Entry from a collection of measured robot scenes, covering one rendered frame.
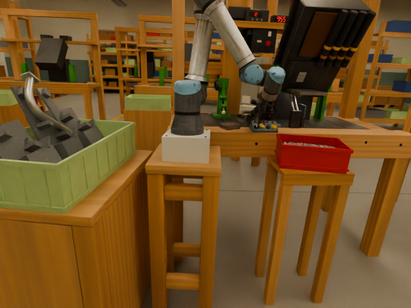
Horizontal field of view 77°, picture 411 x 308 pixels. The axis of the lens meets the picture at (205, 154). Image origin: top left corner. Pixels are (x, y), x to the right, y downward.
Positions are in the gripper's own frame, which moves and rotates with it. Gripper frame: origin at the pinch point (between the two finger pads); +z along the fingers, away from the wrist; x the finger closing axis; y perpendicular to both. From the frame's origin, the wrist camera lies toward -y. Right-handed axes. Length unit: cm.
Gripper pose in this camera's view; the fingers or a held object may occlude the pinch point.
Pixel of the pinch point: (258, 121)
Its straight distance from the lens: 148.9
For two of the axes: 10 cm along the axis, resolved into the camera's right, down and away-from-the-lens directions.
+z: -0.8, 5.9, 8.1
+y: 0.4, 8.1, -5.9
